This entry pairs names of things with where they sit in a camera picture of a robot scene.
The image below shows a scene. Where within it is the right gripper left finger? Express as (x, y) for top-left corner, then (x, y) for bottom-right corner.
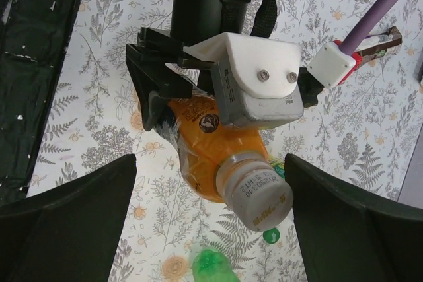
(1, 154), (137, 281)

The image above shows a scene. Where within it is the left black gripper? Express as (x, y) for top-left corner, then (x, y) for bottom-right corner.
(126, 32), (319, 131)

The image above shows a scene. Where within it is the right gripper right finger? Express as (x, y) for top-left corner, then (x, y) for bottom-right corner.
(284, 154), (422, 281)

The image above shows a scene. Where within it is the orange juice bottle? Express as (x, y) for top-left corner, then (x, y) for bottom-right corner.
(155, 94), (268, 203)

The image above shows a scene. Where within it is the white orange-bottle cap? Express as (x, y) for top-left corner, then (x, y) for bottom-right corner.
(215, 152), (293, 232)

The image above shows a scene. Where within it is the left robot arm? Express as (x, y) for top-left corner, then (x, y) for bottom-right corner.
(126, 0), (322, 130)

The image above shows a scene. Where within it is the green bottle cap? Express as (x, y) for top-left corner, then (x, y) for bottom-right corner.
(262, 228), (280, 244)

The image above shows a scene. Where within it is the yellow squeeze bottle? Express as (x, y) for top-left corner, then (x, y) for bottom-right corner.
(268, 155), (286, 180)

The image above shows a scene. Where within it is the green plastic bottle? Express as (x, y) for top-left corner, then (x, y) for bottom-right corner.
(192, 249), (240, 282)

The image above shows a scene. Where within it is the brown snack wrapper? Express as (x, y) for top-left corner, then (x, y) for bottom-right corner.
(356, 26), (403, 66)

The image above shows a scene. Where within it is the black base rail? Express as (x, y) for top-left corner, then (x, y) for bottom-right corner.
(1, 0), (80, 205)

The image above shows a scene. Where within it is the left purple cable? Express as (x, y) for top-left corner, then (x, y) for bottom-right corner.
(340, 0), (423, 55)

